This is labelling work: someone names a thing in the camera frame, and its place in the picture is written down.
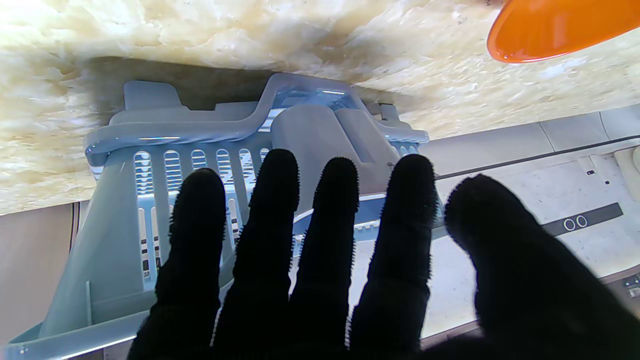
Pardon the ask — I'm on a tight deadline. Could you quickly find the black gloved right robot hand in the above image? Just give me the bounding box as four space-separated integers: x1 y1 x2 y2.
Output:
127 148 640 360

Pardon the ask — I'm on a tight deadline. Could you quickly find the orange plastic bowl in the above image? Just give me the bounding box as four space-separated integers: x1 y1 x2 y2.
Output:
486 0 640 64

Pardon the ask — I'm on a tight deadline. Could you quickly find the black strip with white rings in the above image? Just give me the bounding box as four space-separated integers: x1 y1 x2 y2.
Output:
542 202 625 237

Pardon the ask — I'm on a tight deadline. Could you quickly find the white counter cabinet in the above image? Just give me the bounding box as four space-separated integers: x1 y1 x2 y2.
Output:
420 102 640 178

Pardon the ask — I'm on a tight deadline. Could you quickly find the wooden cutting board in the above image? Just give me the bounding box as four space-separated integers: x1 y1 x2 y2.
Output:
614 145 640 188

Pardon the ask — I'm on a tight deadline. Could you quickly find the grey-blue cutlery holder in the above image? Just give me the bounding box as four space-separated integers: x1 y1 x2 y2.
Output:
272 105 401 196

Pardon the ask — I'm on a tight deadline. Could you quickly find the light blue plastic dish rack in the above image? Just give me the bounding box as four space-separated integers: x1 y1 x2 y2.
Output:
2 73 446 360

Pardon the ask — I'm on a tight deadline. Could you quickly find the light blue drain tray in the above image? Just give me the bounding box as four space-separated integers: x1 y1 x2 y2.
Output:
110 81 416 126

